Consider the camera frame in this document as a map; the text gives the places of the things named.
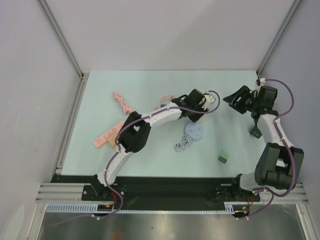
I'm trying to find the right aluminium frame post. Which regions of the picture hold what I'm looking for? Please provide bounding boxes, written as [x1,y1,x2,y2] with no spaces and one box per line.
[256,0,304,77]

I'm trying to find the long pink power strip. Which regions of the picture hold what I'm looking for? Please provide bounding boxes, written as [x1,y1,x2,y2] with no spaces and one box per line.
[93,120,125,149]

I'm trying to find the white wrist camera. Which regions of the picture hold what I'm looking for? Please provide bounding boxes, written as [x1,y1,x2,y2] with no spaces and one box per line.
[203,90,216,108]
[256,77,266,87]

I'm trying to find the dark green cube adapter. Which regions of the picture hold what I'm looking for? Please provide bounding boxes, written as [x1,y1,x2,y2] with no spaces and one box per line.
[249,125,262,139]

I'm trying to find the tan cube plug adapter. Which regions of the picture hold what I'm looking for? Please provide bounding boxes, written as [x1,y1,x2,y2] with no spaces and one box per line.
[107,133,118,149]

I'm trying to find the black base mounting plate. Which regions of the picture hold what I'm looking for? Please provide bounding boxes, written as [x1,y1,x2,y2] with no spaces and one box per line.
[51,174,261,216]

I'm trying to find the left aluminium frame post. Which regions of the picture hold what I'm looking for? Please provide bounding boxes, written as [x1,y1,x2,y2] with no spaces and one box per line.
[36,0,85,79]

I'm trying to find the aluminium frame post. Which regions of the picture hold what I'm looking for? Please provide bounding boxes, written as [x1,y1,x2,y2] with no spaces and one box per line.
[36,0,85,79]
[256,0,304,77]

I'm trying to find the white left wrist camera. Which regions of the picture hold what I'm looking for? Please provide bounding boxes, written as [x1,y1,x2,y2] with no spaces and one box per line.
[203,90,216,108]

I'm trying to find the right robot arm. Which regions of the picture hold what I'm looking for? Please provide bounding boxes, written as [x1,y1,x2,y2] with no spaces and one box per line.
[223,85,304,201]

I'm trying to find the left aluminium side rail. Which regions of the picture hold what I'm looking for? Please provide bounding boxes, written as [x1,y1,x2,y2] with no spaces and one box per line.
[52,72,90,175]

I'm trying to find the aluminium front frame rail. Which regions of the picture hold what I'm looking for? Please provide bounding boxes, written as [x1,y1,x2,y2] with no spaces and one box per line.
[35,183,309,204]

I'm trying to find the round strip pink cable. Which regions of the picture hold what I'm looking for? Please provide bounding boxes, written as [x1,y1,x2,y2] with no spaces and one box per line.
[159,94,177,106]

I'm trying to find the round blue power strip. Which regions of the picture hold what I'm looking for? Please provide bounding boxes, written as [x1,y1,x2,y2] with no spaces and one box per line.
[174,122,206,152]

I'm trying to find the green plug adapter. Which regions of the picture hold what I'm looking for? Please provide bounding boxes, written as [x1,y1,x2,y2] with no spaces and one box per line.
[218,151,230,165]

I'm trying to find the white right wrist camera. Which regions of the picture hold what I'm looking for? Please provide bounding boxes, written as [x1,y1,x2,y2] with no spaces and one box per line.
[256,77,266,87]

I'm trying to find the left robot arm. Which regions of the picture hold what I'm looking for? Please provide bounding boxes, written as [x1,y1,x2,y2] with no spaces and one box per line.
[90,89,216,200]

